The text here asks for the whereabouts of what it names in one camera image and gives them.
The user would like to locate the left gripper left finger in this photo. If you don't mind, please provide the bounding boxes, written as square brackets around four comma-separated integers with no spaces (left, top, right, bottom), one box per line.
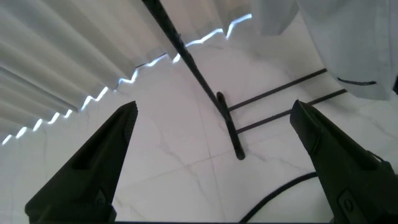
[24,100,139,224]

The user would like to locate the pale grey shorts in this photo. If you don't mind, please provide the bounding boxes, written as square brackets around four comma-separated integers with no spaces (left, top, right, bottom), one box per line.
[297,0,398,101]

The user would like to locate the black clothes rack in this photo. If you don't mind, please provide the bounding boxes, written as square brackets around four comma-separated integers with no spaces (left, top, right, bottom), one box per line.
[142,0,348,161]

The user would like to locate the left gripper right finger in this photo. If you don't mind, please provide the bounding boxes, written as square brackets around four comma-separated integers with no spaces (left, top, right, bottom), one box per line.
[289,99,398,224]

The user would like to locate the black cable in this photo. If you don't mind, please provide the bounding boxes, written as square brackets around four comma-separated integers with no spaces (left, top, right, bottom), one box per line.
[239,172,320,223]

